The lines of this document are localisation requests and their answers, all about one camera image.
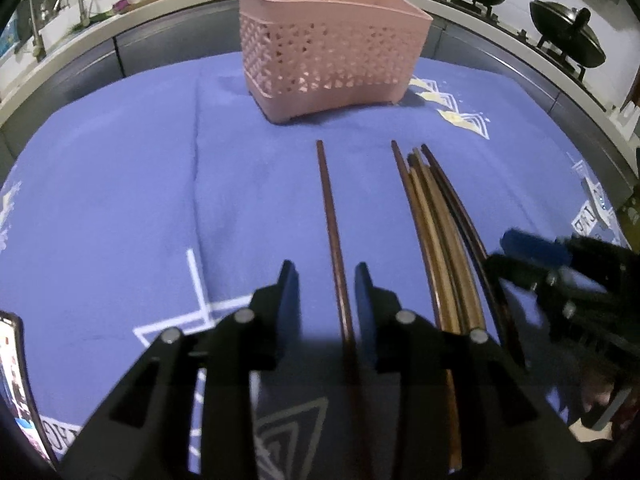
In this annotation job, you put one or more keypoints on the pink perforated plastic basket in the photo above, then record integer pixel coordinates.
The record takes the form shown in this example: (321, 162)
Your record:
(325, 50)

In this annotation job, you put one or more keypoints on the dark brown wooden chopstick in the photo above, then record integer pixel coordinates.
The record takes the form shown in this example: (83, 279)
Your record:
(462, 215)

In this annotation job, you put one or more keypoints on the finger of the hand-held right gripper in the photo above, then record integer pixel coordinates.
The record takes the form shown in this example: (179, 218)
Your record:
(535, 247)
(515, 270)

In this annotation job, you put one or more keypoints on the black wok with lid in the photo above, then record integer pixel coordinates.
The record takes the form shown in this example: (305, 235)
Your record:
(570, 30)

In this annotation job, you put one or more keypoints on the gas stove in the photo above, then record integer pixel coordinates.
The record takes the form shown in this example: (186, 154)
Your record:
(562, 64)

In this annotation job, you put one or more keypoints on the reddish brown wooden chopstick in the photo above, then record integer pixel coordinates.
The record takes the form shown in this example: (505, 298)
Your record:
(330, 230)
(415, 210)

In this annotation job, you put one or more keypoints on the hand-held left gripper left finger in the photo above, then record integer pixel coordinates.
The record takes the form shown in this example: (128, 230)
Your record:
(289, 300)

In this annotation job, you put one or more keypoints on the blue printed tablecloth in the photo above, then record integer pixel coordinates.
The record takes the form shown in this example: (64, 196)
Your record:
(150, 185)

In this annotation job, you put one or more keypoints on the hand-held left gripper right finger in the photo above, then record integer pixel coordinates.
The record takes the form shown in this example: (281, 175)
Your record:
(364, 305)

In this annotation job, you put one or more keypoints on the smartphone with lit screen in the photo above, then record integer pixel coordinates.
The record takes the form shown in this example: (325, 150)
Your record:
(12, 375)

